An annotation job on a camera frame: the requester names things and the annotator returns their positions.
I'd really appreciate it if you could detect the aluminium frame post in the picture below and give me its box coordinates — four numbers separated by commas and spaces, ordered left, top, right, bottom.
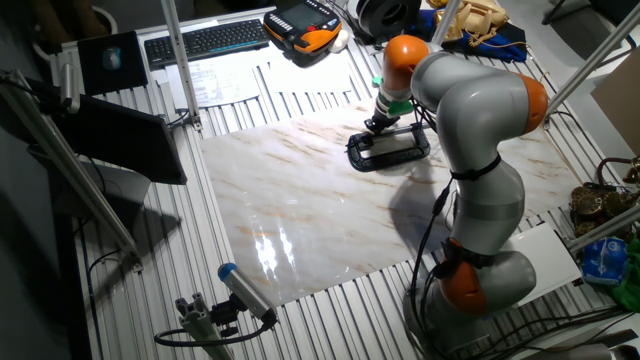
542, 2, 640, 126
0, 69, 144, 274
567, 204, 640, 253
429, 0, 464, 51
159, 0, 204, 132

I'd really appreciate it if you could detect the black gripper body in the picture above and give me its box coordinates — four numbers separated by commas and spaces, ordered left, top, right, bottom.
363, 111, 402, 134

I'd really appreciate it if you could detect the black floor cable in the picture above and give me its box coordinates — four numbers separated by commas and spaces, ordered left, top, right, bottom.
469, 304, 640, 360

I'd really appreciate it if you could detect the orange black teach pendant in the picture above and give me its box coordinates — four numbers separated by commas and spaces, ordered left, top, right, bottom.
262, 0, 344, 56

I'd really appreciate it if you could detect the ornate brass antique object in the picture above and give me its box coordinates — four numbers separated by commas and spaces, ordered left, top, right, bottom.
569, 155, 640, 240

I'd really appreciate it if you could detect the black mouse pad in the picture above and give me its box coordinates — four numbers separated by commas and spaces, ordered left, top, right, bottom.
76, 30, 150, 96

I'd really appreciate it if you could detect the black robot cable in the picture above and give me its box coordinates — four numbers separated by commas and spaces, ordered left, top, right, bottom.
408, 177, 457, 351

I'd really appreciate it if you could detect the black cable strap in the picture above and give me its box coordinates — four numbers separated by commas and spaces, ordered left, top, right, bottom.
449, 153, 503, 183
433, 237, 496, 282

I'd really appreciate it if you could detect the white flat panel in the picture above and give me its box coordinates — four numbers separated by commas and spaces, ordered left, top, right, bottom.
499, 222, 584, 307

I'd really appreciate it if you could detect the printed paper sheet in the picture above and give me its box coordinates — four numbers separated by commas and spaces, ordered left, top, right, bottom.
164, 58, 262, 110

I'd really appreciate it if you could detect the black metal C-clamp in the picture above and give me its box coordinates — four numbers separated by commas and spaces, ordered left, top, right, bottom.
344, 122, 432, 173

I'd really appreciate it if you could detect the grey monitor stand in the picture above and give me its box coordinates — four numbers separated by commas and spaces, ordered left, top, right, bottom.
54, 159, 152, 219

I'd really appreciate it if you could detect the green bag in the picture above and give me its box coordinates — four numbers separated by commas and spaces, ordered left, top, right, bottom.
609, 234, 640, 314

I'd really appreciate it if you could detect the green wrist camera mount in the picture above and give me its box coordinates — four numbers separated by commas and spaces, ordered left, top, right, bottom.
371, 74, 415, 118

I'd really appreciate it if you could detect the blank white paper sheet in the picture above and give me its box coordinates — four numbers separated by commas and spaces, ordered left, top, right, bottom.
259, 47, 355, 96

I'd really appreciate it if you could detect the short aluminium profile stub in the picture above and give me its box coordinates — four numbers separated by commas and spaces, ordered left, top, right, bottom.
174, 292, 236, 360

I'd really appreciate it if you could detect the brown cardboard sheet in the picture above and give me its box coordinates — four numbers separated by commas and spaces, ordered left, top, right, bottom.
589, 47, 640, 156

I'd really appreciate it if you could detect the black computer keyboard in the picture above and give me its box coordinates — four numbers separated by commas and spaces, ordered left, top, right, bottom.
143, 18, 271, 70

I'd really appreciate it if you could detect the black camera cable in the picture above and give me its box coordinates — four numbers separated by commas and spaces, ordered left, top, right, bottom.
153, 319, 276, 348

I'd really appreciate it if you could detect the white marble pattern board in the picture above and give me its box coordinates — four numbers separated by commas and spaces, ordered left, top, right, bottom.
198, 102, 584, 307

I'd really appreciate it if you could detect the black flat monitor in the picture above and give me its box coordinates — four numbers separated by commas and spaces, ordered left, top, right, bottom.
49, 94, 189, 186

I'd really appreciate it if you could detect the blue grey computer mouse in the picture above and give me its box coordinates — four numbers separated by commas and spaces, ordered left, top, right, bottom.
102, 46, 123, 71

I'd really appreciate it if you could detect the silver box camera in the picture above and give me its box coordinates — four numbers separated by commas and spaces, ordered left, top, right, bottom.
58, 62, 82, 115

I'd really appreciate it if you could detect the blue cloth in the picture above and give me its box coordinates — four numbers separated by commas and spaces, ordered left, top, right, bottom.
407, 8, 529, 64

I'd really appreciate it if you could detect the silver camera with blue end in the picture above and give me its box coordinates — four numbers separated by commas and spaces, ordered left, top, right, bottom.
217, 262, 279, 326

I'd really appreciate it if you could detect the blue plastic package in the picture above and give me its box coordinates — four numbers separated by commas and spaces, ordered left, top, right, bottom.
581, 236, 629, 287

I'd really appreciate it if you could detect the black filament spool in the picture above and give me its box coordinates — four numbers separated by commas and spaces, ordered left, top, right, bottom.
355, 0, 423, 45

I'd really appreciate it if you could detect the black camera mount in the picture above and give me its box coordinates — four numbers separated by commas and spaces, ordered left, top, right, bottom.
209, 294, 246, 339

